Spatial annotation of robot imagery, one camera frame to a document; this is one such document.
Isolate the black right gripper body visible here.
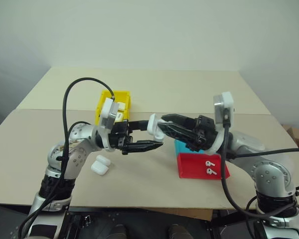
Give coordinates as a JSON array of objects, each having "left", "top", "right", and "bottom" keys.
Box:
[{"left": 186, "top": 115, "right": 219, "bottom": 152}]

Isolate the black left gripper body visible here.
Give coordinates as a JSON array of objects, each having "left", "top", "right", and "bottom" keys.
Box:
[{"left": 108, "top": 119, "right": 134, "bottom": 155}]

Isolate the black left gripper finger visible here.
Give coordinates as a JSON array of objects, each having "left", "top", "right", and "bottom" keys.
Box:
[
  {"left": 122, "top": 140, "right": 164, "bottom": 155},
  {"left": 128, "top": 120, "right": 150, "bottom": 132}
]

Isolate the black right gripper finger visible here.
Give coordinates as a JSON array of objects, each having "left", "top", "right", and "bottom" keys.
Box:
[
  {"left": 160, "top": 114, "right": 197, "bottom": 126},
  {"left": 157, "top": 119, "right": 197, "bottom": 145}
]

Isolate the yellow plastic bin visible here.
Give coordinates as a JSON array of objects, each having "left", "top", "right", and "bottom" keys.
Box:
[{"left": 94, "top": 90, "right": 132, "bottom": 126}]

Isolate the blue plastic box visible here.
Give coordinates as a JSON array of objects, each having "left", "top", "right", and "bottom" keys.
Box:
[{"left": 173, "top": 139, "right": 208, "bottom": 160}]

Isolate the red plastic tray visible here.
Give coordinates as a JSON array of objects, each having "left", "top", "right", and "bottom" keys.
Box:
[{"left": 176, "top": 152, "right": 231, "bottom": 179}]

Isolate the black base panel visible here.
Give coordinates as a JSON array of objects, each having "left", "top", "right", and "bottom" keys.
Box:
[{"left": 0, "top": 203, "right": 262, "bottom": 239}]

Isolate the dark rounded shape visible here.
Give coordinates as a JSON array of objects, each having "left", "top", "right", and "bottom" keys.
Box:
[
  {"left": 167, "top": 224, "right": 190, "bottom": 239},
  {"left": 109, "top": 224, "right": 129, "bottom": 239}
]

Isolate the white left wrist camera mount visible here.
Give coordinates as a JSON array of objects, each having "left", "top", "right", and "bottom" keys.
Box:
[{"left": 96, "top": 98, "right": 120, "bottom": 152}]

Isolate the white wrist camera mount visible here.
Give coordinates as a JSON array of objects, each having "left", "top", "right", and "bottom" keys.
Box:
[
  {"left": 204, "top": 91, "right": 235, "bottom": 155},
  {"left": 96, "top": 98, "right": 120, "bottom": 152}
]

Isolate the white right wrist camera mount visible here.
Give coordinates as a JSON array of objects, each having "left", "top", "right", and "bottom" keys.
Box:
[{"left": 204, "top": 91, "right": 235, "bottom": 155}]

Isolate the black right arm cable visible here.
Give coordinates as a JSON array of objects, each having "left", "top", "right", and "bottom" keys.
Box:
[{"left": 226, "top": 147, "right": 299, "bottom": 160}]

